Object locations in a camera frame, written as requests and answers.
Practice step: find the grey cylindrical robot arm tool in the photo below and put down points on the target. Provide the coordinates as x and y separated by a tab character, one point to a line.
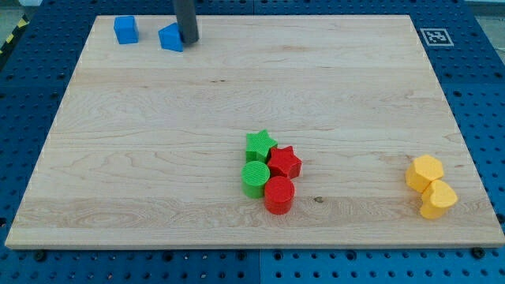
185	12

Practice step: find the green star block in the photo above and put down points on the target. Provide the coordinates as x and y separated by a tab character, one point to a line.
258	146

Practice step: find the light wooden board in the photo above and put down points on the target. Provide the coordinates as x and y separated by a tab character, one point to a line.
147	146

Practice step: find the green cylinder block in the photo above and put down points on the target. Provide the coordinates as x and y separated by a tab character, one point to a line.
254	176

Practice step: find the red star block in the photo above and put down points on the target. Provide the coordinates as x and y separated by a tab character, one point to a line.
283	162

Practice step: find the red cylinder block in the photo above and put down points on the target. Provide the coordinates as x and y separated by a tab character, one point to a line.
279	195

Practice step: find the blue triangular prism block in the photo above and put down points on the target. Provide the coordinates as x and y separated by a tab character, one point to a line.
170	38

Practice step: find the blue cube block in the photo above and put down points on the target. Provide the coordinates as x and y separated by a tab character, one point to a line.
126	31

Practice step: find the yellow hexagon block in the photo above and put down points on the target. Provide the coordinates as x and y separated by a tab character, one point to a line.
422	172

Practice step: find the yellow heart block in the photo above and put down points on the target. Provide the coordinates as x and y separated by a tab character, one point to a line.
437	200

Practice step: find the white fiducial marker tag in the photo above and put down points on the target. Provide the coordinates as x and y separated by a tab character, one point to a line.
436	37

